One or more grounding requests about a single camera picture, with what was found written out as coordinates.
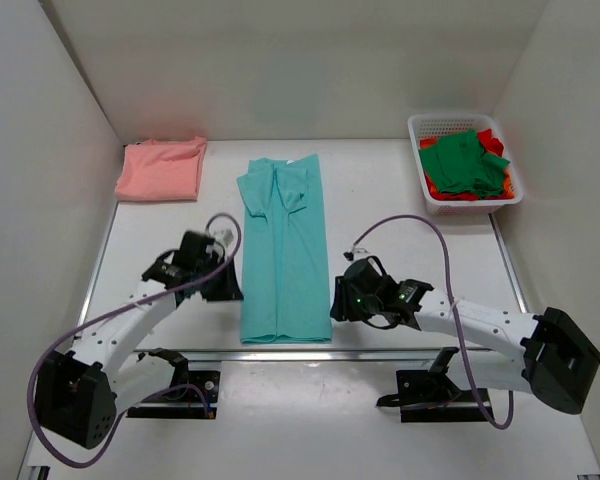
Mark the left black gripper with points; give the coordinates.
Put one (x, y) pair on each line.
(230, 290)

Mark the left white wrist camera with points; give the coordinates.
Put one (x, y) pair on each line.
(220, 241)

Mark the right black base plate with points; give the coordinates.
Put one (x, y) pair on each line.
(427, 395)

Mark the white plastic basket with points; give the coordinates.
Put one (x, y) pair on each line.
(462, 164)

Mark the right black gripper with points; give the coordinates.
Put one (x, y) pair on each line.
(343, 309)

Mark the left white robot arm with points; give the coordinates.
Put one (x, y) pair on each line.
(80, 394)

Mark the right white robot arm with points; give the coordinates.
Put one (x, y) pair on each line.
(546, 355)

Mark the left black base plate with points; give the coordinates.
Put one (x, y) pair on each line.
(198, 401)

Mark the folded pink t shirt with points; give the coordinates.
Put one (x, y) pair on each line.
(162, 171)

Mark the teal t shirt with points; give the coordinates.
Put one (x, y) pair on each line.
(285, 271)

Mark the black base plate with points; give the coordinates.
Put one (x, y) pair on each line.
(198, 401)
(427, 395)

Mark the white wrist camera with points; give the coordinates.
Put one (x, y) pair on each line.
(220, 241)
(353, 252)

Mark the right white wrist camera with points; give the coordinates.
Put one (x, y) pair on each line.
(353, 252)

